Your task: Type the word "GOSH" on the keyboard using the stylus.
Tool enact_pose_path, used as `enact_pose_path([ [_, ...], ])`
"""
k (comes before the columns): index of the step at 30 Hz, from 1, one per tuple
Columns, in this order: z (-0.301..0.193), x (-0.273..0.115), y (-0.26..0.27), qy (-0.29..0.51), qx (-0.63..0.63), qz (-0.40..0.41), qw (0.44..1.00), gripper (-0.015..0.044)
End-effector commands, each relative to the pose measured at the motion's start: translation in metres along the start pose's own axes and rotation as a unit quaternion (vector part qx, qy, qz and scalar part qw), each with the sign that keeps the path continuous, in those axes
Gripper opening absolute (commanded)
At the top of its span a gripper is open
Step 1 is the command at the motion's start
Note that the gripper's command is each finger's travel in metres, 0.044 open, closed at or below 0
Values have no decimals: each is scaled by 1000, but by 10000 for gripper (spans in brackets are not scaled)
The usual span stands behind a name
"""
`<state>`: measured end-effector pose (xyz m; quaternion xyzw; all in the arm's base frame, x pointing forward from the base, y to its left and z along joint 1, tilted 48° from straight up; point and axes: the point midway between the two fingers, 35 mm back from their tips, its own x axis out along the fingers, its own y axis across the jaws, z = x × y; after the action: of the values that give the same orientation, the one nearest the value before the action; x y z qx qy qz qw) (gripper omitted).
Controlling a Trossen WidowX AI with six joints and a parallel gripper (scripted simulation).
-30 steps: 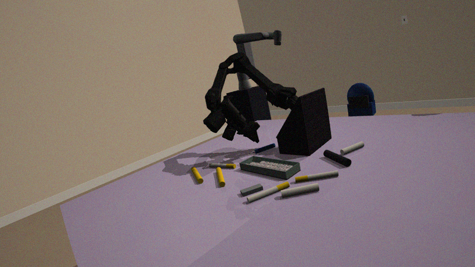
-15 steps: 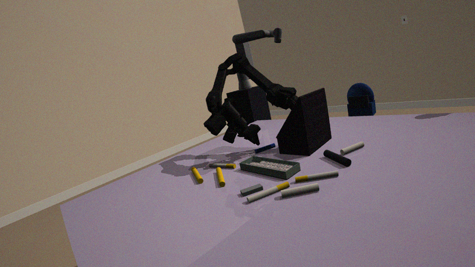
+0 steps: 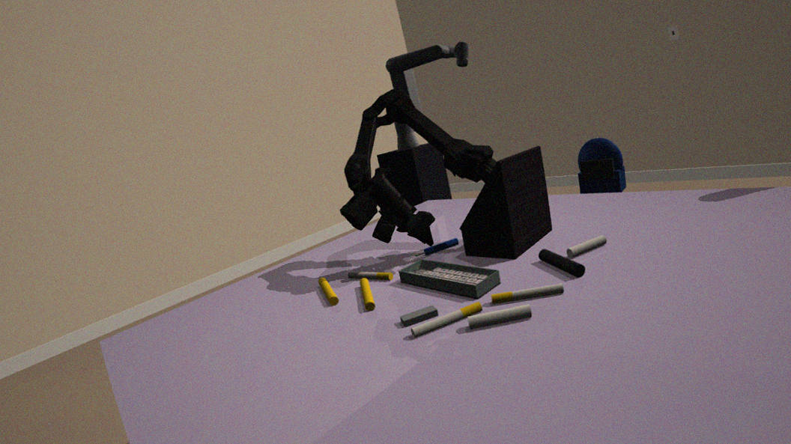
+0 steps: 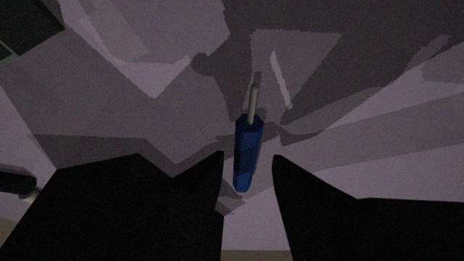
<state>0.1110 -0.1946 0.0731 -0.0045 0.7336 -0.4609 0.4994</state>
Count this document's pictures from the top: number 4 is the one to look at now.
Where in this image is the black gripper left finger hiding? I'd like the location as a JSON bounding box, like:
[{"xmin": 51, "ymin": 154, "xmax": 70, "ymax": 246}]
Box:
[{"xmin": 49, "ymin": 151, "xmax": 224, "ymax": 261}]

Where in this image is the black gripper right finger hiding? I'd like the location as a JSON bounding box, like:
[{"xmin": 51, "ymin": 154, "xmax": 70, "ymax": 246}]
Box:
[{"xmin": 272, "ymin": 154, "xmax": 464, "ymax": 261}]

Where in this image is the black keyboard with white keys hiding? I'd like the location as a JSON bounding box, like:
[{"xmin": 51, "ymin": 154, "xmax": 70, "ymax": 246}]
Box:
[{"xmin": 0, "ymin": 0, "xmax": 65, "ymax": 67}]

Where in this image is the blue stylus with grey tip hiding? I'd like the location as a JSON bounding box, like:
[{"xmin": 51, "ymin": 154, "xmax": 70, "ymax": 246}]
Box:
[{"xmin": 233, "ymin": 84, "xmax": 264, "ymax": 193}]

